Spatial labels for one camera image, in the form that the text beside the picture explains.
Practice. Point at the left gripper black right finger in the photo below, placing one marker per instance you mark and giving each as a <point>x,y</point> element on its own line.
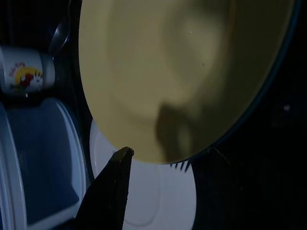
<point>239,203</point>

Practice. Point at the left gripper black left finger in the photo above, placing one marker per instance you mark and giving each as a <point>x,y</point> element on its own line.
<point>108,196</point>

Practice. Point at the yellow plate dark rim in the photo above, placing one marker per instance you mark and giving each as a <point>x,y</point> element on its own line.
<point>144,72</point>

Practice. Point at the plain white plate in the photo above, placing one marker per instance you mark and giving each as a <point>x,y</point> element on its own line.
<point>153,191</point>

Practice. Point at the white tiered storage container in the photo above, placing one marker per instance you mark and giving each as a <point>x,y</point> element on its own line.
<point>43,155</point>

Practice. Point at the white cup red print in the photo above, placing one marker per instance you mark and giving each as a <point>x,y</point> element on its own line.
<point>24,62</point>

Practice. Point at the small metal spoon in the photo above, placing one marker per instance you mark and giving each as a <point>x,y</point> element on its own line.
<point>58,38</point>

